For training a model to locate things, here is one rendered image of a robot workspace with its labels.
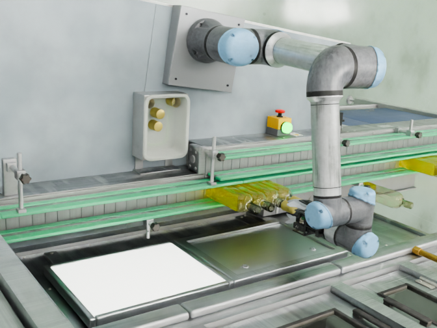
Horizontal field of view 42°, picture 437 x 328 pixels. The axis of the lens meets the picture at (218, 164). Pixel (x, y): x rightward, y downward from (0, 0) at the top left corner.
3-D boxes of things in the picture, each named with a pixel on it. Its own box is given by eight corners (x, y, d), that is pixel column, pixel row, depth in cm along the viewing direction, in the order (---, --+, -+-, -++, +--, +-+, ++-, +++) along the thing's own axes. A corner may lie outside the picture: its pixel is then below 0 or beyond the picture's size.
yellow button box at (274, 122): (264, 132, 228) (277, 136, 223) (266, 114, 227) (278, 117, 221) (278, 131, 232) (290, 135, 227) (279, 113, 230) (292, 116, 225)
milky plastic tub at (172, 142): (131, 156, 195) (144, 162, 188) (133, 91, 190) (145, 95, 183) (175, 151, 205) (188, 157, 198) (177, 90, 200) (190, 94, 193)
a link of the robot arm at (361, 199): (354, 196, 151) (350, 234, 154) (383, 191, 157) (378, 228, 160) (333, 187, 157) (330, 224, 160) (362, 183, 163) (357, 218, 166)
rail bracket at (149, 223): (131, 231, 188) (150, 245, 178) (131, 211, 186) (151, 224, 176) (142, 229, 190) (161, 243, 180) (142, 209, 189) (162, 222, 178)
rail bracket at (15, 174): (-5, 195, 168) (18, 219, 151) (-7, 140, 164) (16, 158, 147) (12, 193, 171) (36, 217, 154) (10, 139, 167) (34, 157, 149)
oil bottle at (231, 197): (205, 196, 202) (241, 215, 185) (206, 181, 201) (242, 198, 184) (218, 194, 205) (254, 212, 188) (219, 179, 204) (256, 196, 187)
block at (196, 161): (186, 169, 202) (196, 174, 197) (187, 144, 200) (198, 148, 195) (194, 168, 204) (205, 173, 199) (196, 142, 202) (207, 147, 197)
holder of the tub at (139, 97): (131, 170, 197) (142, 176, 191) (133, 92, 190) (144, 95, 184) (173, 165, 207) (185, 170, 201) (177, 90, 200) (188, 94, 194)
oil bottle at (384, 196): (357, 196, 252) (407, 214, 231) (357, 184, 250) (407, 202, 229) (367, 191, 255) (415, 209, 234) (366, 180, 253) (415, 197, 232)
